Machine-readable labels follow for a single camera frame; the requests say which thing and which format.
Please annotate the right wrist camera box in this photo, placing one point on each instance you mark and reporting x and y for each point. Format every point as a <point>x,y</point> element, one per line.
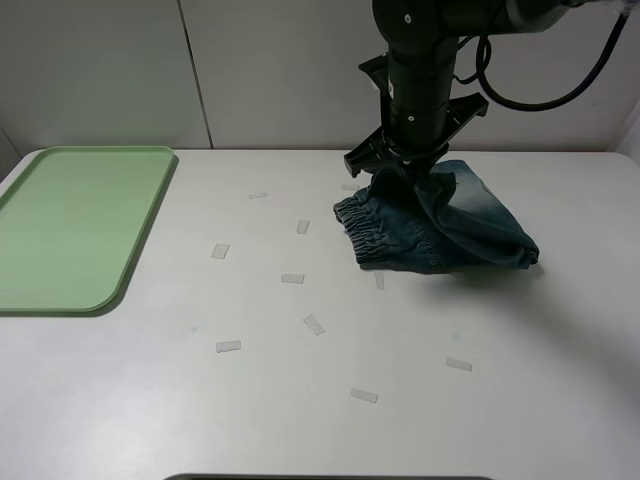
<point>376,69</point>

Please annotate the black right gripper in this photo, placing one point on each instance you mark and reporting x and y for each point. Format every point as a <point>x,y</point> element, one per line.
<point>417,144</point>

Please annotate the light green plastic tray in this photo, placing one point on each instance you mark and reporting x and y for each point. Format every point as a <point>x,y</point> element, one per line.
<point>72,224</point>

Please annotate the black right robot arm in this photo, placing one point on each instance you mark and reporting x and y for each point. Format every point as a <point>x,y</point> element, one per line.
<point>415,75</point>

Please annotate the children's blue denim shorts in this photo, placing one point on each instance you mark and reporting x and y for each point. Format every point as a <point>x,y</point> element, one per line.
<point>435,222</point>

